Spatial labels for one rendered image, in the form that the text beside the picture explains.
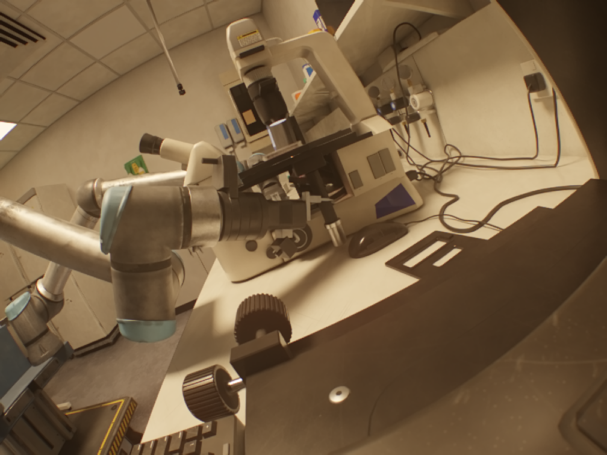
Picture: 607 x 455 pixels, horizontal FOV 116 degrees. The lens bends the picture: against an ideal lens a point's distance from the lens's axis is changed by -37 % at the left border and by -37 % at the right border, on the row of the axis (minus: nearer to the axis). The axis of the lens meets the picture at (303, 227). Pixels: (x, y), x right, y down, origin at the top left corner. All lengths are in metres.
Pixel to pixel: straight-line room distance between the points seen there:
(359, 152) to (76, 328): 3.46
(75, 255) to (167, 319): 0.24
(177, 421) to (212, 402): 0.16
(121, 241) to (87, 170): 3.52
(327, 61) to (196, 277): 2.50
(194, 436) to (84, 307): 3.23
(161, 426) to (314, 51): 0.73
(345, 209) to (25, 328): 1.28
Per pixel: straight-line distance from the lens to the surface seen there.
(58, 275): 1.44
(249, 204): 0.44
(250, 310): 0.19
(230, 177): 0.44
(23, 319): 1.40
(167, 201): 0.40
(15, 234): 0.67
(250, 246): 0.60
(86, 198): 1.14
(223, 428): 0.28
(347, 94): 0.71
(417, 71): 1.10
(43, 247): 0.63
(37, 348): 1.41
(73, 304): 3.56
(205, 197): 0.41
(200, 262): 2.88
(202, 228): 0.40
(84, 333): 3.67
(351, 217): 0.61
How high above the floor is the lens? 0.94
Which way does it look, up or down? 13 degrees down
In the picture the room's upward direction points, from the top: 24 degrees counter-clockwise
